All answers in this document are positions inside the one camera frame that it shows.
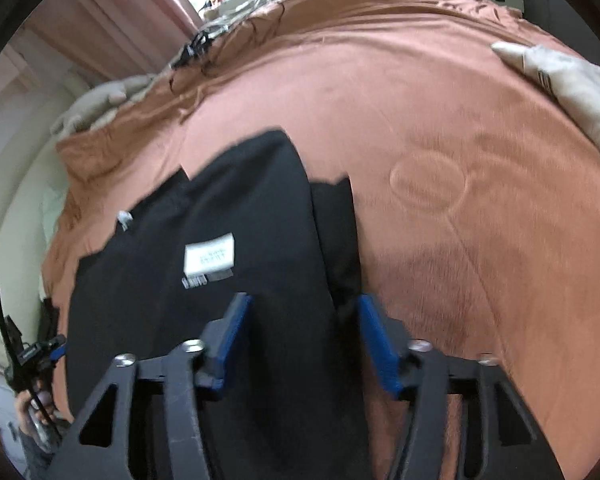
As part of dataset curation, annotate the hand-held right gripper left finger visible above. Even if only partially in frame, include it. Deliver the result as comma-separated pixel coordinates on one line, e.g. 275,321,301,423
55,291,255,480

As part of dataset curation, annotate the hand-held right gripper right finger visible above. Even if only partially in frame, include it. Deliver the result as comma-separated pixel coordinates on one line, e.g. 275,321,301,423
356,294,566,480

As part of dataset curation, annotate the black button shirt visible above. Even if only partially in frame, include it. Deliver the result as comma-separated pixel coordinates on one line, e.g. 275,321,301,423
65,130,378,480

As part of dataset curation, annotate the person's left hand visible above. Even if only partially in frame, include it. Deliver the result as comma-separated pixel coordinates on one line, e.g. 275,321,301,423
15,380,63,443

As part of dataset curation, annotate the light green pillow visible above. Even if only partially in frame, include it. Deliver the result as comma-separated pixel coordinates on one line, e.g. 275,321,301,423
40,185,68,256

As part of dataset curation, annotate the brown blanket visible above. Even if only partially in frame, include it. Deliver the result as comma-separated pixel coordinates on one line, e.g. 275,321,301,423
42,0,600,480

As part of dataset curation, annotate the beige plush toy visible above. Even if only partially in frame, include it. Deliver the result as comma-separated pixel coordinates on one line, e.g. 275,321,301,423
50,74,156,136

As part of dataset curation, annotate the cream folded sheet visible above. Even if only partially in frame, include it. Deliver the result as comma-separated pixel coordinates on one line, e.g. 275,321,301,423
491,41,600,186

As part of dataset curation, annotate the pink curtain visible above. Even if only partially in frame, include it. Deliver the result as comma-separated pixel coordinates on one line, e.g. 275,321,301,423
25,0,203,81

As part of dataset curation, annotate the black cable bundle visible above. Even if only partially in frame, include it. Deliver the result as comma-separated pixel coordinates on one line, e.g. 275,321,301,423
169,30,216,71

